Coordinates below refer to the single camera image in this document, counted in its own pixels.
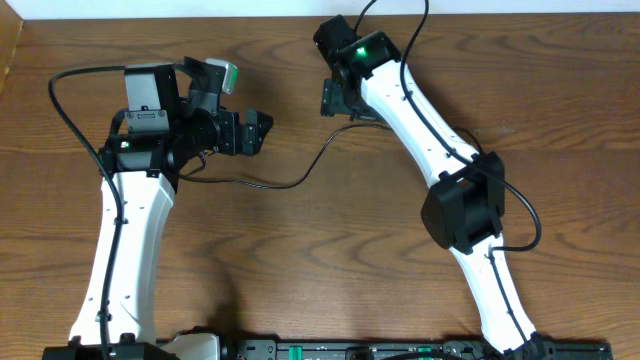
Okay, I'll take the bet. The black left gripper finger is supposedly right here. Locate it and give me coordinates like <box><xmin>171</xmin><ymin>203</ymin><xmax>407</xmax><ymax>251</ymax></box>
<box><xmin>242</xmin><ymin>125</ymin><xmax>264</xmax><ymax>154</ymax></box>
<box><xmin>246</xmin><ymin>108</ymin><xmax>273</xmax><ymax>138</ymax></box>

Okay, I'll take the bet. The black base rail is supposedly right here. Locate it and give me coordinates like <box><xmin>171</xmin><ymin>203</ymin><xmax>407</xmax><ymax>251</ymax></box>
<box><xmin>159</xmin><ymin>327</ymin><xmax>614</xmax><ymax>360</ymax></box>

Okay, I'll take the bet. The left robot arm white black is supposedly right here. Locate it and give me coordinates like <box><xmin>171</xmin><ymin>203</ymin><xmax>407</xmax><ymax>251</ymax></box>
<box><xmin>43</xmin><ymin>58</ymin><xmax>273</xmax><ymax>359</ymax></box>

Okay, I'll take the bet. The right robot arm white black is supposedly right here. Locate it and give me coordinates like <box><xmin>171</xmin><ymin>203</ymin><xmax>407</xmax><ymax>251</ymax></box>
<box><xmin>313</xmin><ymin>15</ymin><xmax>546</xmax><ymax>359</ymax></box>

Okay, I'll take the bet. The black USB cable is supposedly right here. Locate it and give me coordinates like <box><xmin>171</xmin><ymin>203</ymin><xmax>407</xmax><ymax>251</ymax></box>
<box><xmin>177</xmin><ymin>122</ymin><xmax>486</xmax><ymax>191</ymax></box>

